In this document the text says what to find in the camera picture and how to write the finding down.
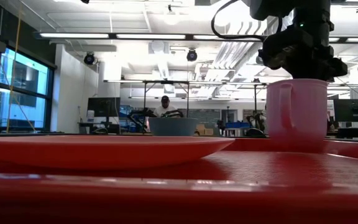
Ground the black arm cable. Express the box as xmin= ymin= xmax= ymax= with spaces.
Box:
xmin=211 ymin=0 xmax=269 ymax=42

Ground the pink plastic cup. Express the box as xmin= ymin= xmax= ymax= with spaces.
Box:
xmin=265 ymin=78 xmax=329 ymax=147

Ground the pink plastic plate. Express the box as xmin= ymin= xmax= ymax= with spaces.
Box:
xmin=0 ymin=134 xmax=236 ymax=171

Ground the blue storage bin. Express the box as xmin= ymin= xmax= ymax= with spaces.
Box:
xmin=224 ymin=121 xmax=251 ymax=129

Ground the cardboard box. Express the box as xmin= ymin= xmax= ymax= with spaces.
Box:
xmin=197 ymin=124 xmax=214 ymax=136

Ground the long ceiling light strip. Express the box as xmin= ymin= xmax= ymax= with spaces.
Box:
xmin=116 ymin=33 xmax=186 ymax=40
xmin=39 ymin=32 xmax=110 ymax=39

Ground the black background rig frame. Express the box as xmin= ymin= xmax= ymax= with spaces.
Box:
xmin=141 ymin=80 xmax=269 ymax=125

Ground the black computer monitor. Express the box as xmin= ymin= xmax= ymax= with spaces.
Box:
xmin=333 ymin=98 xmax=358 ymax=123
xmin=87 ymin=97 xmax=121 ymax=118

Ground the red plastic tray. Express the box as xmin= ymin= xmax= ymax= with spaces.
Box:
xmin=0 ymin=134 xmax=358 ymax=224

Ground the large dark-framed window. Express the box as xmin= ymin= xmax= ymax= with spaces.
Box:
xmin=0 ymin=46 xmax=57 ymax=131

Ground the person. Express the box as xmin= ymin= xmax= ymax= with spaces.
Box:
xmin=153 ymin=95 xmax=180 ymax=118

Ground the blue plastic bowl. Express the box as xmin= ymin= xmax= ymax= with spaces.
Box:
xmin=149 ymin=117 xmax=199 ymax=137

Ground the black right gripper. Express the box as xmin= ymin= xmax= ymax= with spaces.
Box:
xmin=257 ymin=29 xmax=349 ymax=82

